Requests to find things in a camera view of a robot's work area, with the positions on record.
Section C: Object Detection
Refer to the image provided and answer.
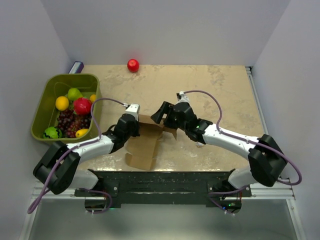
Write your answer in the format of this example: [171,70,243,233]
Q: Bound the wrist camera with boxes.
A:
[176,91,190,105]
[125,103,140,121]

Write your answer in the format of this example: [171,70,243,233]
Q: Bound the small orange fruit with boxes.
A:
[89,94,97,104]

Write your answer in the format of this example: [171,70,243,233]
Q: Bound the red apple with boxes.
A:
[127,58,140,73]

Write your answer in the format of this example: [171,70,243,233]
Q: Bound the brown cardboard box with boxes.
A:
[125,114,177,171]

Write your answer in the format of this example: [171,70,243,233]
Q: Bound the small blue white toy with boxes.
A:
[196,142,204,148]

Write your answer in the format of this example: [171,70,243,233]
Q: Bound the yellow lemon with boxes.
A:
[55,96,70,112]

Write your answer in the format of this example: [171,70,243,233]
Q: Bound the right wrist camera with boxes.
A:
[176,91,190,105]

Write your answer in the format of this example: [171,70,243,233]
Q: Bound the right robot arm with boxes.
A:
[151,101,287,197]

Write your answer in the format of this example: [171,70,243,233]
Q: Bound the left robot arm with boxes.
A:
[33,113,139,196]

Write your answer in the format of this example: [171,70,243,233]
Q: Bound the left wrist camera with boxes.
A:
[125,103,140,121]

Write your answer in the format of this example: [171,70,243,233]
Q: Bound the purple white box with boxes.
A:
[68,61,84,74]

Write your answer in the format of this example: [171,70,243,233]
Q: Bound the green plastic bin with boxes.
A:
[30,73,102,146]

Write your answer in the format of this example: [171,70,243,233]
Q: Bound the purple grapes bunch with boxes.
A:
[57,109,92,138]

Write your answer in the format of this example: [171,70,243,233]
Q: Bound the small watermelon toy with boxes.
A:
[42,126,63,139]

